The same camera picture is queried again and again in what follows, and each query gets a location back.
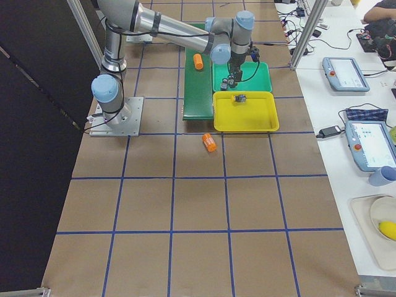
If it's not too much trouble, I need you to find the beige bowl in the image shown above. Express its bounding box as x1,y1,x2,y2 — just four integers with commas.
370,196,395,241

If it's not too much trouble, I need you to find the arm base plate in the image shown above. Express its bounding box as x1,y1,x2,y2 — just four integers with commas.
88,97,144,137
126,34,153,43

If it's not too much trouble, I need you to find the red black power cable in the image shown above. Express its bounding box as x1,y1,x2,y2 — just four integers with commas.
253,41,291,48

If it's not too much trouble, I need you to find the beige serving tray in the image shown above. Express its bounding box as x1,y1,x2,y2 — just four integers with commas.
351,194,395,271

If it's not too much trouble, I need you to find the orange foam cylinder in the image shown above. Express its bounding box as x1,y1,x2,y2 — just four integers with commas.
193,53,204,71

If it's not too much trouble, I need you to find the yellow toy banana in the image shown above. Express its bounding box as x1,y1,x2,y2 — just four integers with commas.
378,221,396,241

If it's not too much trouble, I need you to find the yellow plastic tray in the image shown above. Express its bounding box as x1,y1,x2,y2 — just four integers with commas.
213,91,280,132

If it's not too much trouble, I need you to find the black power adapter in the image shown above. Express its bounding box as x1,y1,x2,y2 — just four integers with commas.
316,126,343,139

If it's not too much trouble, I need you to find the green conveyor belt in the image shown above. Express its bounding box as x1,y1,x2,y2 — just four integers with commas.
181,22,215,122

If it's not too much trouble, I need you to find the upper teach pendant tablet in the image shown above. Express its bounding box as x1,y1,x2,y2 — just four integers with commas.
322,57,370,92

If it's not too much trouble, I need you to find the blue plaid cloth pouch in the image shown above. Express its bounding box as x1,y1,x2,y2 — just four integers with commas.
345,108,389,122

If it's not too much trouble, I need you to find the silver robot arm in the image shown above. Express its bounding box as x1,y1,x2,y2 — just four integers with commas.
91,1,257,133

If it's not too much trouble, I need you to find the blue plastic cup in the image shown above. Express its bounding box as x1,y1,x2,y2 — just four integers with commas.
368,166,395,186

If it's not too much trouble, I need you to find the left aluminium frame post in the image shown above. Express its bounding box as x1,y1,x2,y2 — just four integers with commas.
67,0,103,69

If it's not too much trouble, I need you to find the teach pendant tablet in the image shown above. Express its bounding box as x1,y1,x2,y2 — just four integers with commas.
322,57,370,92
345,120,395,172

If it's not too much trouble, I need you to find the green plastic tray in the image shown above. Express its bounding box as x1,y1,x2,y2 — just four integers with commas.
212,62,272,92

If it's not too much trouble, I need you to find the aluminium frame post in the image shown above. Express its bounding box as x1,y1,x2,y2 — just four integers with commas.
67,0,103,69
290,0,328,70

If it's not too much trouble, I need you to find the yellow push button switch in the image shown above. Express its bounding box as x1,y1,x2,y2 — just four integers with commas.
231,94,247,103

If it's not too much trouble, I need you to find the person in dark clothes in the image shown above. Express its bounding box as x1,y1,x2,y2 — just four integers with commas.
363,0,395,39

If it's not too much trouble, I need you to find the green push button switch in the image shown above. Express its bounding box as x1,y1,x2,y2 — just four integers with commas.
228,78,236,88

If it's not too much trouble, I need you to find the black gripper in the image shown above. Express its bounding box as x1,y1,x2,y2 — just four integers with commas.
228,46,259,86

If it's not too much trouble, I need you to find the lower teach pendant tablet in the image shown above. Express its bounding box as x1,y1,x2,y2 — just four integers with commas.
345,120,395,172

